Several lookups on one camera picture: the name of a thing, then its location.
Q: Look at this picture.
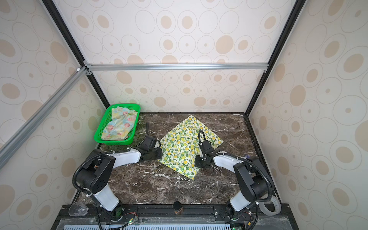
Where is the black corner frame post left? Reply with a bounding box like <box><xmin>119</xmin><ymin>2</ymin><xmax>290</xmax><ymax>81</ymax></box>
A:
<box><xmin>42</xmin><ymin>0</ymin><xmax>110</xmax><ymax>108</ymax></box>

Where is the silver aluminium rail left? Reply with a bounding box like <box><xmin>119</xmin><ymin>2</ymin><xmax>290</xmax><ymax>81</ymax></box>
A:
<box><xmin>1</xmin><ymin>67</ymin><xmax>87</xmax><ymax>168</ymax></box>

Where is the silver aluminium rail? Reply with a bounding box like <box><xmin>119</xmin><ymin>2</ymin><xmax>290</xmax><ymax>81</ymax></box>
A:
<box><xmin>1</xmin><ymin>67</ymin><xmax>87</xmax><ymax>168</ymax></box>
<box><xmin>86</xmin><ymin>63</ymin><xmax>269</xmax><ymax>71</ymax></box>

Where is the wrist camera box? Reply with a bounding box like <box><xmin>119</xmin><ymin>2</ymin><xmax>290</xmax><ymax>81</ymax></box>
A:
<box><xmin>199</xmin><ymin>140</ymin><xmax>214</xmax><ymax>158</ymax></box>
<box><xmin>141</xmin><ymin>136</ymin><xmax>161</xmax><ymax>151</ymax></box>

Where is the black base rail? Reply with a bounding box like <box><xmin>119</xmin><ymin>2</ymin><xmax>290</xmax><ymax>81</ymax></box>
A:
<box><xmin>51</xmin><ymin>204</ymin><xmax>298</xmax><ymax>230</ymax></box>

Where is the lemon print green skirt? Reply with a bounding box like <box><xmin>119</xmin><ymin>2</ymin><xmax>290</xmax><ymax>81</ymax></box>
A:
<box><xmin>159</xmin><ymin>115</ymin><xmax>223</xmax><ymax>180</ymax></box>

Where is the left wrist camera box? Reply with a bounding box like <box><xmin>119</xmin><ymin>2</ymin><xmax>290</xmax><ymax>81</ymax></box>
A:
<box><xmin>141</xmin><ymin>136</ymin><xmax>161</xmax><ymax>151</ymax></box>

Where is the floral pastel skirt in basket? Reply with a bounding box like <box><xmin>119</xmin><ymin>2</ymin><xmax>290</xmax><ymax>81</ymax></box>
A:
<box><xmin>101</xmin><ymin>106</ymin><xmax>138</xmax><ymax>140</ymax></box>

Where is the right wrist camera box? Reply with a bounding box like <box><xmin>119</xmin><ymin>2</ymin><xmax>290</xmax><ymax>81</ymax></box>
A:
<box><xmin>199</xmin><ymin>140</ymin><xmax>214</xmax><ymax>158</ymax></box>

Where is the green plastic basket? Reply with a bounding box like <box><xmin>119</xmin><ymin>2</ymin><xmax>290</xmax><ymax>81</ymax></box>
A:
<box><xmin>94</xmin><ymin>103</ymin><xmax>140</xmax><ymax>145</ymax></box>

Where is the brown cylindrical knob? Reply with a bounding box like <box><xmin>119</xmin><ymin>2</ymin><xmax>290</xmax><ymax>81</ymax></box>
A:
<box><xmin>172</xmin><ymin>201</ymin><xmax>183</xmax><ymax>215</ymax></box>

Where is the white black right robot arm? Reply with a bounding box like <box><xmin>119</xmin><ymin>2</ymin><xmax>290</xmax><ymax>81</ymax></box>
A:
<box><xmin>195</xmin><ymin>129</ymin><xmax>274</xmax><ymax>216</ymax></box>

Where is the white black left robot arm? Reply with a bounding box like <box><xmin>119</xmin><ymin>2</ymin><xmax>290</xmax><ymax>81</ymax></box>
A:
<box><xmin>72</xmin><ymin>122</ymin><xmax>163</xmax><ymax>216</ymax></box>

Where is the black corner frame post right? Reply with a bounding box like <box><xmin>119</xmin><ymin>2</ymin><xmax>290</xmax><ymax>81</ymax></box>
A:
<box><xmin>245</xmin><ymin>0</ymin><xmax>306</xmax><ymax>117</ymax></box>

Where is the black corner frame post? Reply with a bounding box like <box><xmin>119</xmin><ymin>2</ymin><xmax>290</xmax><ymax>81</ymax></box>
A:
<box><xmin>245</xmin><ymin>0</ymin><xmax>306</xmax><ymax>117</ymax></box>
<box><xmin>42</xmin><ymin>0</ymin><xmax>110</xmax><ymax>108</ymax></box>

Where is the clear plastic cup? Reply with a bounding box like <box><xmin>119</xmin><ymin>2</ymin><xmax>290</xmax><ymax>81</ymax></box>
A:
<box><xmin>68</xmin><ymin>202</ymin><xmax>89</xmax><ymax>217</ymax></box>

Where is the silver aluminium rail back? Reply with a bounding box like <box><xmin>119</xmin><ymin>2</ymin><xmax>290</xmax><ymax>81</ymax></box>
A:
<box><xmin>86</xmin><ymin>63</ymin><xmax>269</xmax><ymax>71</ymax></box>

